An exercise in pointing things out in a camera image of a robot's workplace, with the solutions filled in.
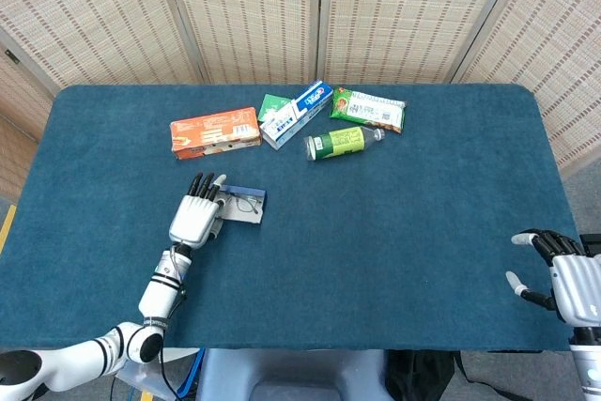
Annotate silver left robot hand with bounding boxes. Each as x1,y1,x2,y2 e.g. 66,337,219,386
167,172,228,250

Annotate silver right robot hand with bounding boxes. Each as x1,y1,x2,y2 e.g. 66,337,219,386
505,228,601,327

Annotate grey case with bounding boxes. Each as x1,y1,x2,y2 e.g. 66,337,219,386
213,184,268,226

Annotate black-framed eyeglasses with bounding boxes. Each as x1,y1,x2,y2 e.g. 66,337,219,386
220,192,263,215

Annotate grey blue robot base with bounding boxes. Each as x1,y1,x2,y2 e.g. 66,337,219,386
195,348,393,401

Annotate black device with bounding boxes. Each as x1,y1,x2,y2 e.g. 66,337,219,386
579,234,601,256

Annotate orange biscuit box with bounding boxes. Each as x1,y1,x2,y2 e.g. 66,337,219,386
169,106,263,162

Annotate small green packet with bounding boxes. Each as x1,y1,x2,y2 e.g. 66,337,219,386
257,93,292,123

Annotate white blue toothpaste box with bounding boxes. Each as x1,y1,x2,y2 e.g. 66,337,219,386
258,80,334,151

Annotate plastic bottle green label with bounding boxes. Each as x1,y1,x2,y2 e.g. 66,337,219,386
302,126,386,162

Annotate clear plastic bag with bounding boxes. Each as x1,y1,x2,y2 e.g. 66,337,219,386
115,361,189,401

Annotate black bag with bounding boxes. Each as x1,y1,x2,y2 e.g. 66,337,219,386
384,349,470,401

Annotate blue table cloth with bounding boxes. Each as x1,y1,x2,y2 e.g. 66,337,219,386
0,84,581,353

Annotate green white snack packet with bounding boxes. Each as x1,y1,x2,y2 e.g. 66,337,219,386
329,85,408,135

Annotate woven bamboo screen panel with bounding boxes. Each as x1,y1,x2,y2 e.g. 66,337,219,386
157,0,325,85
450,0,601,177
0,0,208,90
318,0,525,85
0,24,55,205

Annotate blue cable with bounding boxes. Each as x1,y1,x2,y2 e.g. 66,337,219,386
177,348,207,397

